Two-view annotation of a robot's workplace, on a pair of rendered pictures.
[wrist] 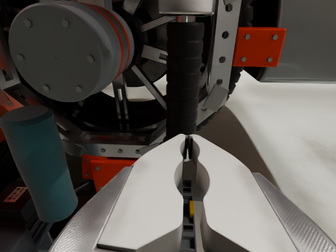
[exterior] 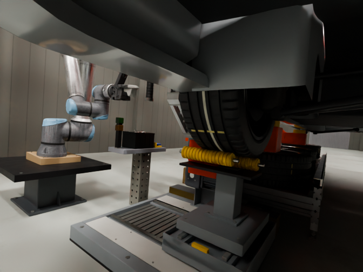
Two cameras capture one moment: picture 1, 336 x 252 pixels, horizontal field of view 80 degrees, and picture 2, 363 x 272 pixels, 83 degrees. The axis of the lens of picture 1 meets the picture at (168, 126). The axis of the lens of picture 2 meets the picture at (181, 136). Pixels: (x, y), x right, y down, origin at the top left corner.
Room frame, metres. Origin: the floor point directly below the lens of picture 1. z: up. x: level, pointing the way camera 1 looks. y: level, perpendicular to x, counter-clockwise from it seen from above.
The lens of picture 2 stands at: (0.94, -0.81, 0.63)
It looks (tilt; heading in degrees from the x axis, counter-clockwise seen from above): 2 degrees down; 123
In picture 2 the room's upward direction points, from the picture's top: 5 degrees clockwise
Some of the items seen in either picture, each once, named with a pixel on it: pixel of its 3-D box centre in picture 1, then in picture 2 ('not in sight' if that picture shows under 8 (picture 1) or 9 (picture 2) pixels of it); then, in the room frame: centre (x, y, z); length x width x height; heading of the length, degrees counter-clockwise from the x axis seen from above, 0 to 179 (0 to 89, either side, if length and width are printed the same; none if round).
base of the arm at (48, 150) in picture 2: not in sight; (52, 148); (-0.65, -0.06, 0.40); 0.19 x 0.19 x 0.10
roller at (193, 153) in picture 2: not in sight; (206, 155); (0.55, 0.02, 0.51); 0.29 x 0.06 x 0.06; 177
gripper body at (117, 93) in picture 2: not in sight; (120, 92); (-0.03, -0.01, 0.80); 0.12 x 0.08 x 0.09; 177
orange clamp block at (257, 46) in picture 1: (252, 46); not in sight; (0.45, -0.17, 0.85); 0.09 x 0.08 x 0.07; 87
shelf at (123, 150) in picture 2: not in sight; (139, 149); (-0.16, 0.32, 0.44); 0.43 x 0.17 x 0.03; 87
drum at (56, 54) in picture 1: (87, 48); not in sight; (0.38, 0.15, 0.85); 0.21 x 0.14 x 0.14; 177
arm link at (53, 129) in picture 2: not in sight; (55, 129); (-0.65, -0.05, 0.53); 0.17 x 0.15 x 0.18; 74
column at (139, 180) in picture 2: not in sight; (140, 177); (-0.16, 0.35, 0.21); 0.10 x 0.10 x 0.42; 87
